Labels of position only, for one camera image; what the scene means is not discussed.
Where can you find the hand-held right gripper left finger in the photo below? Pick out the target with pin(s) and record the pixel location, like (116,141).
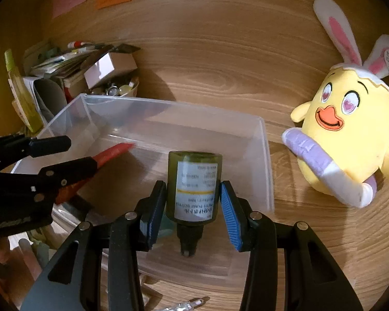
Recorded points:
(155,220)

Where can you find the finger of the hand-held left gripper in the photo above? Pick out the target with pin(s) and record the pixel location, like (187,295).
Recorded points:
(42,145)
(71,171)

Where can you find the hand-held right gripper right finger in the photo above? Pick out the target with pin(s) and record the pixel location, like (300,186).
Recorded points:
(230,217)

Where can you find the red packet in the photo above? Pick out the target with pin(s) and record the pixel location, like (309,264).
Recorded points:
(113,152)

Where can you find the green pump bottle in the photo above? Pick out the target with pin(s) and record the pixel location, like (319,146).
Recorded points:
(194,184)

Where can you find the clear plastic bin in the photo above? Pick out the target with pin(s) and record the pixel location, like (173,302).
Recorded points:
(181,129)

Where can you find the yellow-green spray bottle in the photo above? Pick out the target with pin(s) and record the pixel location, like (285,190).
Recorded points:
(26,103)

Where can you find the white folded paper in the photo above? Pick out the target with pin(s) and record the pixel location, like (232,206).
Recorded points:
(45,94)

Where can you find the red book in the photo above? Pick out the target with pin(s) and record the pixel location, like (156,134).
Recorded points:
(74,89)

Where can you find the stack of books and papers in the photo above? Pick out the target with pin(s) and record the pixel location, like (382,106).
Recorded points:
(61,63)

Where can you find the clear small tube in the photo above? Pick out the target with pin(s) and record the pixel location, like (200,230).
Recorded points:
(184,305)

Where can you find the small white cardboard box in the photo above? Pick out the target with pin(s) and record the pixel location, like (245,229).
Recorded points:
(107,68)

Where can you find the red and white marker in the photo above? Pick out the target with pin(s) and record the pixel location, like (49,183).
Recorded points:
(79,44)

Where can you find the yellow chick plush toy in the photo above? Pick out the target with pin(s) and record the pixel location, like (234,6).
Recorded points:
(353,136)

